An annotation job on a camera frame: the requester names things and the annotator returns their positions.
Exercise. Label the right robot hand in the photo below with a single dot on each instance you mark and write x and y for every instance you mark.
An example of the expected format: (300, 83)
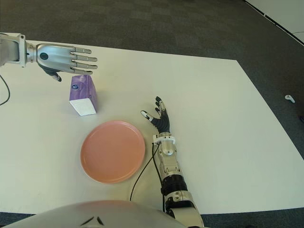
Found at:
(162, 123)

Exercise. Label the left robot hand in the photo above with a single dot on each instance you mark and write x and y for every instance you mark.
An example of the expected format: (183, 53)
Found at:
(57, 58)

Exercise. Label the silver robot torso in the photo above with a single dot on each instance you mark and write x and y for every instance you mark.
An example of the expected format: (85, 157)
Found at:
(95, 216)

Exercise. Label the purple tissue paper pack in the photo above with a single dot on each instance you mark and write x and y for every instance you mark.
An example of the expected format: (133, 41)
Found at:
(83, 92)

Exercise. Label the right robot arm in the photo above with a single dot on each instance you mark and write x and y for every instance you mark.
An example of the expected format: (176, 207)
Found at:
(173, 175)

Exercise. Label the pink round plate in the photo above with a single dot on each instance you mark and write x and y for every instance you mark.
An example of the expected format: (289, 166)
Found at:
(112, 152)

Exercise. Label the small white floor object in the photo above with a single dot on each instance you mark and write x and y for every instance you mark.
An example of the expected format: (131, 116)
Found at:
(289, 98)

